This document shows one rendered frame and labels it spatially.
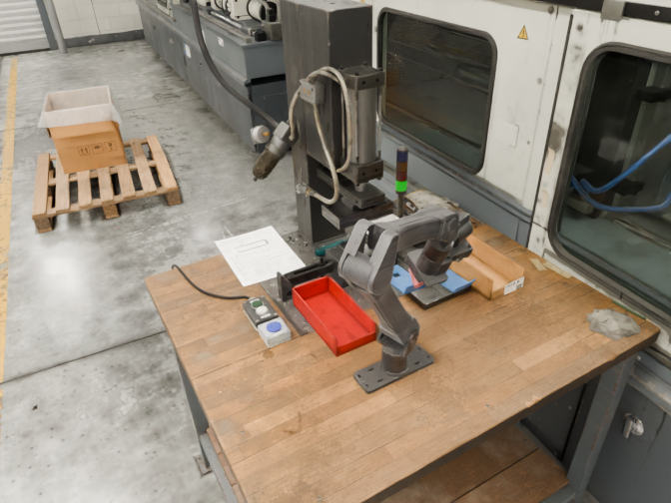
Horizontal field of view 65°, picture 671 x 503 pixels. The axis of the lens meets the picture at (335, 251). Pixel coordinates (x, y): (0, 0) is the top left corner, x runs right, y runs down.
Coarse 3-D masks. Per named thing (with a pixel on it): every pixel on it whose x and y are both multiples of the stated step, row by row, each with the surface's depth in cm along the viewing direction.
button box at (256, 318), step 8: (176, 264) 172; (184, 272) 167; (200, 288) 159; (216, 296) 156; (224, 296) 155; (232, 296) 155; (240, 296) 155; (248, 296) 154; (264, 296) 151; (248, 304) 149; (264, 304) 148; (248, 312) 146; (256, 312) 145; (272, 312) 145; (256, 320) 142; (264, 320) 143; (256, 328) 144
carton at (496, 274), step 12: (468, 240) 170; (480, 252) 167; (492, 252) 162; (456, 264) 160; (468, 264) 155; (480, 264) 165; (492, 264) 163; (504, 264) 158; (516, 264) 154; (468, 276) 157; (480, 276) 152; (492, 276) 160; (504, 276) 160; (516, 276) 156; (480, 288) 153; (492, 288) 149; (504, 288) 152; (516, 288) 155
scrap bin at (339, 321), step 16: (304, 288) 151; (320, 288) 154; (336, 288) 151; (304, 304) 144; (320, 304) 151; (336, 304) 151; (352, 304) 144; (320, 320) 137; (336, 320) 145; (352, 320) 145; (368, 320) 138; (320, 336) 141; (336, 336) 140; (352, 336) 140; (368, 336) 137; (336, 352) 134
